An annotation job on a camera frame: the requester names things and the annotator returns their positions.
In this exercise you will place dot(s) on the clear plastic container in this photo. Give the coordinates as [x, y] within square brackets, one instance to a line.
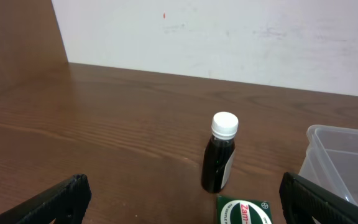
[331, 160]

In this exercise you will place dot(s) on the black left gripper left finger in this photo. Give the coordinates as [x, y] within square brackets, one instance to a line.
[65, 202]

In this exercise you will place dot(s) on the dark bottle white cap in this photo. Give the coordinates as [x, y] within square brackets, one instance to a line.
[219, 152]

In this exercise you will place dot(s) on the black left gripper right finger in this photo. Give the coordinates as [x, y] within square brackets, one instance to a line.
[304, 202]

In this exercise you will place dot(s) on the green Zam-Buk tin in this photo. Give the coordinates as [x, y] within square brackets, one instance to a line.
[238, 211]

